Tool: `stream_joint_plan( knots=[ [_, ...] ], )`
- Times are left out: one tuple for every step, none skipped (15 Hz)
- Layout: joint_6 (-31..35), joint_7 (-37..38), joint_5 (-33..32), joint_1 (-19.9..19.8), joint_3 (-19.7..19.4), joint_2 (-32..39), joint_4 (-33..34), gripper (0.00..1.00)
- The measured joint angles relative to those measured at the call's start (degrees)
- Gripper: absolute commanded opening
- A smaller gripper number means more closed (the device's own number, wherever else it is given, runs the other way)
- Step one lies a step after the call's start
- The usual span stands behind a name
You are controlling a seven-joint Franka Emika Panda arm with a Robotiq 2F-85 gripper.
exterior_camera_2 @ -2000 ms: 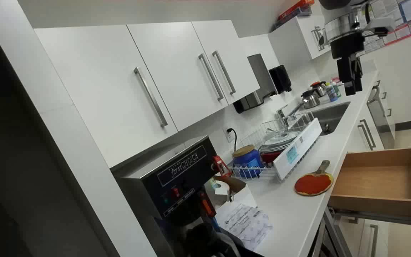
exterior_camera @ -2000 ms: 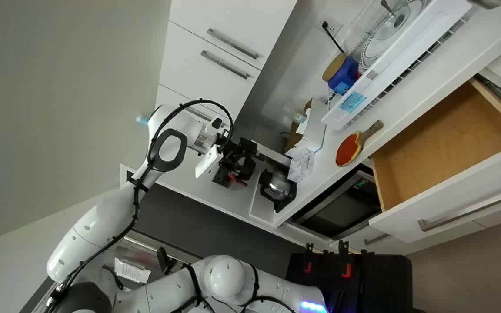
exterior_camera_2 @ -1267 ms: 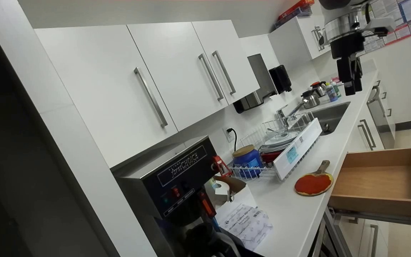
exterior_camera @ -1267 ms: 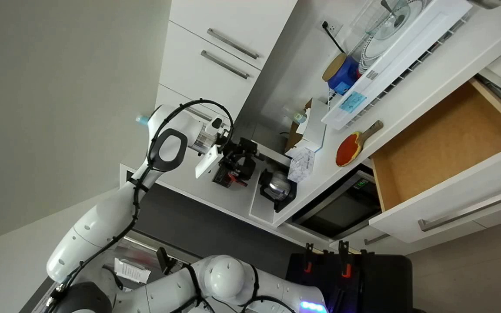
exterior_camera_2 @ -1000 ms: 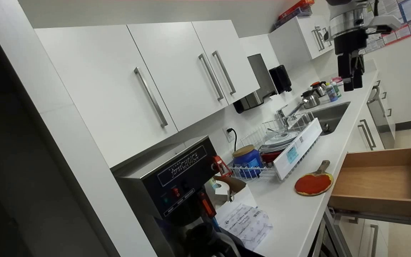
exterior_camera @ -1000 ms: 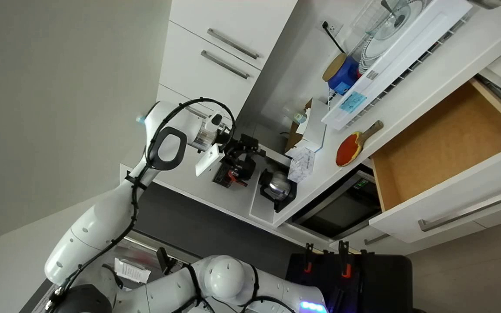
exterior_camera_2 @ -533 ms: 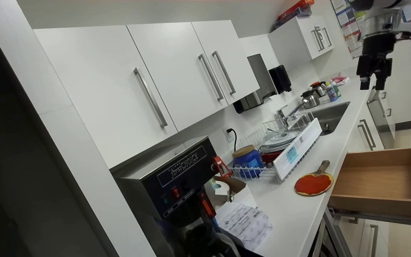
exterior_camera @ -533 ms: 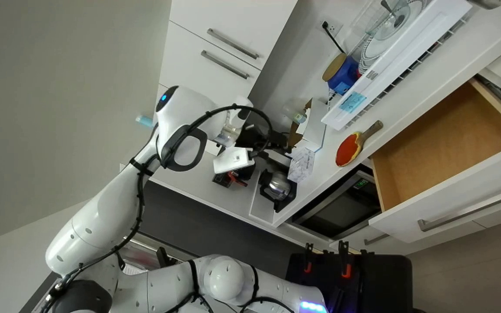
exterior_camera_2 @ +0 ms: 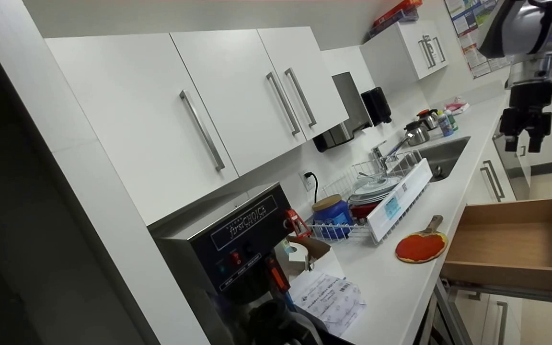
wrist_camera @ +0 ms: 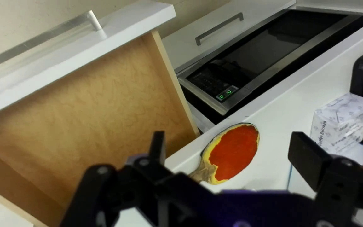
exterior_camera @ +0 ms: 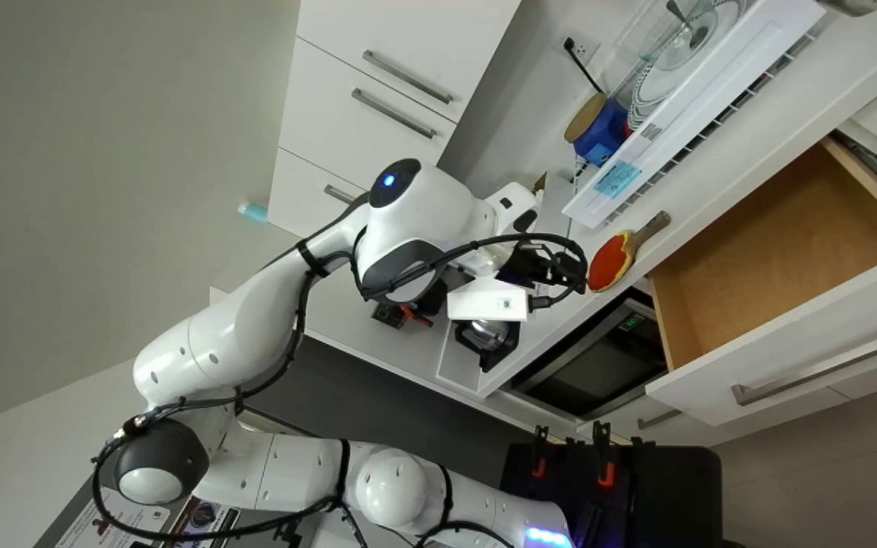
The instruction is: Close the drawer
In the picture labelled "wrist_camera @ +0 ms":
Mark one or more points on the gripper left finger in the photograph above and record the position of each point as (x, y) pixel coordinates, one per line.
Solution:
(143, 183)

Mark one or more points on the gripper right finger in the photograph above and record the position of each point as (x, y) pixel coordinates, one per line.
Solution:
(332, 176)

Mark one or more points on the open wooden drawer white front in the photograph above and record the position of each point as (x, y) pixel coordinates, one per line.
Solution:
(83, 104)

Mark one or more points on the closed white drawer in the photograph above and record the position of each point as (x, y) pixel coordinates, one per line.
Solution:
(219, 30)

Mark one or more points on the white patterned stirrer box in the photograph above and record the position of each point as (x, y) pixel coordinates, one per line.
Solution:
(342, 123)

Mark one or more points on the red table tennis paddle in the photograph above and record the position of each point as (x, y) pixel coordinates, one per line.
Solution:
(232, 151)

